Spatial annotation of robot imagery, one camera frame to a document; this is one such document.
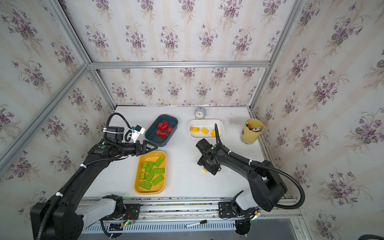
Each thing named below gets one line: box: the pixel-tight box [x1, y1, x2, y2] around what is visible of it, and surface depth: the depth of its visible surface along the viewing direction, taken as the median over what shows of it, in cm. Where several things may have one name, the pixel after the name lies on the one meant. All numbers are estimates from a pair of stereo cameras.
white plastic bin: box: [188, 119, 225, 138], surface depth 107 cm
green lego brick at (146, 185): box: [139, 180, 153, 190], surface depth 83 cm
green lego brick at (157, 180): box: [151, 174, 164, 186], surface depth 85 cm
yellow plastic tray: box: [134, 151, 167, 195], surface depth 86 cm
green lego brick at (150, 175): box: [145, 170, 155, 182], surface depth 86 cm
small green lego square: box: [140, 172, 146, 180], surface depth 84 cm
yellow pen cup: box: [241, 118, 265, 145], surface depth 95 cm
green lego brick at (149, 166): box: [145, 161, 155, 172], surface depth 90 cm
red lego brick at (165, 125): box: [162, 120, 169, 131], surface depth 107 cm
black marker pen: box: [185, 219, 208, 228], surface depth 72 cm
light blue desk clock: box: [194, 107, 207, 120], surface depth 112 cm
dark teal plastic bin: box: [144, 114, 179, 147], surface depth 106 cm
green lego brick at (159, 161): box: [154, 156, 165, 168], surface depth 92 cm
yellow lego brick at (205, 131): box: [201, 127, 210, 135], surface depth 106 cm
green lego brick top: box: [153, 168, 165, 175], surface depth 86 cm
